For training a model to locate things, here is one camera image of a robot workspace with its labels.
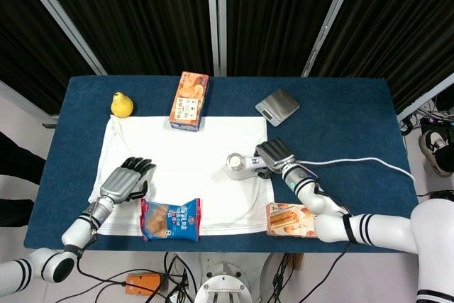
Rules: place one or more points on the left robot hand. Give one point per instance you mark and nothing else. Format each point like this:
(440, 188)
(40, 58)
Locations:
(120, 182)

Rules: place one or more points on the grey double upright frame post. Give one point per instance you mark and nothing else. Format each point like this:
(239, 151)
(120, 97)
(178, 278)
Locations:
(216, 19)

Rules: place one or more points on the orange egg roll box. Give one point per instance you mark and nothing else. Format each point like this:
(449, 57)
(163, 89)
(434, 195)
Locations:
(287, 219)

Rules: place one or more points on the black white sneaker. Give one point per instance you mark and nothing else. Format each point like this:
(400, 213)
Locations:
(434, 147)

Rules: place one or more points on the grey frame rail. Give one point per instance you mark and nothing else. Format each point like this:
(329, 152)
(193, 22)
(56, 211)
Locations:
(25, 102)
(425, 96)

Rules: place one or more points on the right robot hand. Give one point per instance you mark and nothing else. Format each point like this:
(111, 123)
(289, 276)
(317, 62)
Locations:
(276, 154)

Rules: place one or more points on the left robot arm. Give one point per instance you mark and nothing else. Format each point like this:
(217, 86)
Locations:
(78, 230)

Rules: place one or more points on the yellow pear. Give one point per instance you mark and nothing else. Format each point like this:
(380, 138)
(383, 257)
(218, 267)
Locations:
(121, 104)

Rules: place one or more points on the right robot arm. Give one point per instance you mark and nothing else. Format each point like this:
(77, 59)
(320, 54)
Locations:
(383, 228)

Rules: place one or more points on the black bulky object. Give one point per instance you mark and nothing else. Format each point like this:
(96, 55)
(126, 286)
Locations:
(16, 175)

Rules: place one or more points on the silver digital kitchen scale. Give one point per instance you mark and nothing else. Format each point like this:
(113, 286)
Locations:
(278, 106)

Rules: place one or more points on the grey slanted frame post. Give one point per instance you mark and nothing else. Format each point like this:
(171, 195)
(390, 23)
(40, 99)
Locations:
(331, 19)
(60, 15)

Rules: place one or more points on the black curtain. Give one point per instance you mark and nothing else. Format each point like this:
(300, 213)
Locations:
(149, 15)

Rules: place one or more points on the white cloth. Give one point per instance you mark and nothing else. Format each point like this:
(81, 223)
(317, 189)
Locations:
(191, 161)

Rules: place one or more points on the blue red snack bag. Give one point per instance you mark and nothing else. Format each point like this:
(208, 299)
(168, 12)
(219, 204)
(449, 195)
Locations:
(170, 223)

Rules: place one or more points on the blue orange cookie box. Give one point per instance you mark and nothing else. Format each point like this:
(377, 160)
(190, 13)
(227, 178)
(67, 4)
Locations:
(188, 100)

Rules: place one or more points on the blue table cloth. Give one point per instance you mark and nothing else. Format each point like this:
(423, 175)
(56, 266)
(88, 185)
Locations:
(354, 122)

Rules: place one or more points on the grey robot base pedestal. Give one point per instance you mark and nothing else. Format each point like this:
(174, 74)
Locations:
(221, 281)

